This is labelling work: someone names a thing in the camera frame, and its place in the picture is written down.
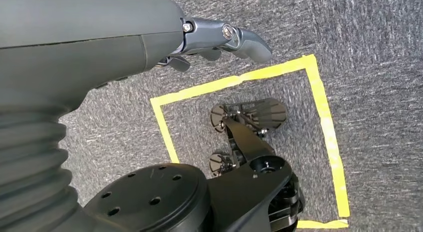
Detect black robot hip joint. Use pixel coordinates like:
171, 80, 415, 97
82, 163, 212, 232

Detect yellow floor tape square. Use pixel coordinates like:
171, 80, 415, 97
149, 54, 351, 230

